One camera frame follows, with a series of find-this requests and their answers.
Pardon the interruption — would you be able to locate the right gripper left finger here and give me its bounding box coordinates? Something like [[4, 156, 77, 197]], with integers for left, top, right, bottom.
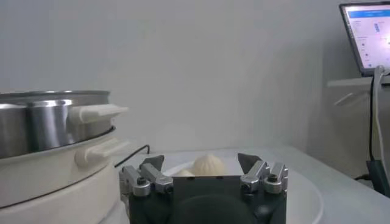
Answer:
[[118, 154, 174, 198]]

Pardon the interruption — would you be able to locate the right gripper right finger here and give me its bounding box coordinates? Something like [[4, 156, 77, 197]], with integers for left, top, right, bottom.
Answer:
[[237, 152, 289, 195]]

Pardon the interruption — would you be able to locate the white steamed baozi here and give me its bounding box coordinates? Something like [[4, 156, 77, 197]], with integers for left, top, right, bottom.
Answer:
[[190, 153, 228, 177]]

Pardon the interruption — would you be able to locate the stainless steel steamer pot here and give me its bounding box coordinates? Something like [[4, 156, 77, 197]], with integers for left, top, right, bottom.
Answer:
[[0, 89, 129, 159]]

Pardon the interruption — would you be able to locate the white round plate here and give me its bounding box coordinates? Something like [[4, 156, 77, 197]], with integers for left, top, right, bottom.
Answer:
[[100, 156, 324, 224]]

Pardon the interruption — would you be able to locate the white electric cooker base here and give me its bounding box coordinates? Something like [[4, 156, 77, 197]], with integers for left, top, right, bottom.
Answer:
[[0, 126, 132, 224]]

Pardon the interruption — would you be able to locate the black power adapter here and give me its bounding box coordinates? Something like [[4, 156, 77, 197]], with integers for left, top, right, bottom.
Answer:
[[365, 159, 390, 198]]

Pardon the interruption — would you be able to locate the open laptop lit screen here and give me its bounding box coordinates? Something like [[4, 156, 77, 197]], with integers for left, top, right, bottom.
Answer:
[[339, 1, 390, 77]]

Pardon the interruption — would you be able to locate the black cooker power cable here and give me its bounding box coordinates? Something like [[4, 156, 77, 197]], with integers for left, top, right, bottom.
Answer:
[[114, 144, 151, 168]]

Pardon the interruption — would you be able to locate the black laptop power cable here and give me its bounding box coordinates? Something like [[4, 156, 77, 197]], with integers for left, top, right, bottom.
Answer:
[[355, 75, 376, 181]]

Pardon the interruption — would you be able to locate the white charging cable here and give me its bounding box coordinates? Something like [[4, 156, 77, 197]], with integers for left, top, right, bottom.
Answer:
[[373, 65, 390, 183]]

